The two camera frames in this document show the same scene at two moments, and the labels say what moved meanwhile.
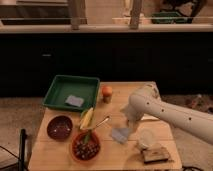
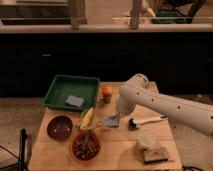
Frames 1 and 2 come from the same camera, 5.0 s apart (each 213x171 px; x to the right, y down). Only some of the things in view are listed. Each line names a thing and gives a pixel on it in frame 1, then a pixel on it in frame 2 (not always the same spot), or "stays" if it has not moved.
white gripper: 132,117 -> 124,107
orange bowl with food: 85,146 stays
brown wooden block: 155,155 stays
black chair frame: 21,158 stays
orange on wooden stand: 107,93 stays
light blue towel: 120,134 -> 111,121
